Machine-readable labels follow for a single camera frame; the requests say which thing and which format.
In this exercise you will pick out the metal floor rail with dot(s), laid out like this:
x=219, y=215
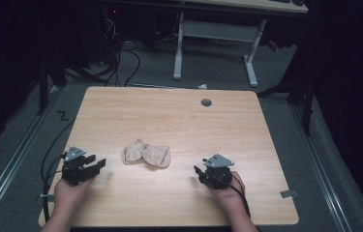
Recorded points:
x=11, y=161
x=321, y=167

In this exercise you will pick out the crumpled white paper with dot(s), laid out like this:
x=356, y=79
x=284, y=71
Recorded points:
x=203, y=86

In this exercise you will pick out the person's right hand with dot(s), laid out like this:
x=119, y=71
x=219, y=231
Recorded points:
x=229, y=195

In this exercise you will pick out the grey tape strip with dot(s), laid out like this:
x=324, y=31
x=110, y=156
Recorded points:
x=288, y=193

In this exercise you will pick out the grey table grommet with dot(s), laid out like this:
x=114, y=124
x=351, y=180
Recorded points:
x=206, y=102

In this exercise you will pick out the beige sock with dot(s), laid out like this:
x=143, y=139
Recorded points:
x=157, y=156
x=134, y=152

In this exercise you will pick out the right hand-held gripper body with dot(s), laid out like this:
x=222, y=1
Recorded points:
x=218, y=174

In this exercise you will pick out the person's left hand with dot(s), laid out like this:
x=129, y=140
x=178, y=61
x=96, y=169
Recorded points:
x=70, y=194

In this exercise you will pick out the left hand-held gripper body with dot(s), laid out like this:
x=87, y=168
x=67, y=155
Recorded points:
x=72, y=167

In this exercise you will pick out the black metal stand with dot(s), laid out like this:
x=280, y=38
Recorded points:
x=305, y=96
x=44, y=87

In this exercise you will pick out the white-legged desk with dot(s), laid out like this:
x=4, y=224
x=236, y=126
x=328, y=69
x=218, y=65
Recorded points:
x=219, y=31

